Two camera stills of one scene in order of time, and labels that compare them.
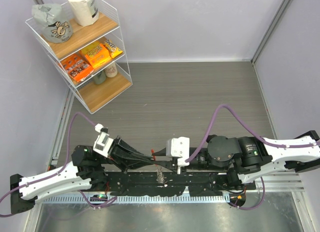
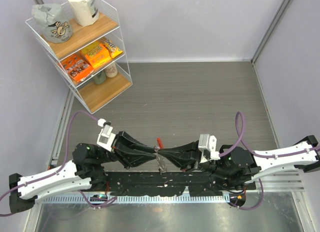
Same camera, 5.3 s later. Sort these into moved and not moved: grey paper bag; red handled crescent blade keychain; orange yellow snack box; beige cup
Moved: red handled crescent blade keychain
Not moved: grey paper bag; orange yellow snack box; beige cup
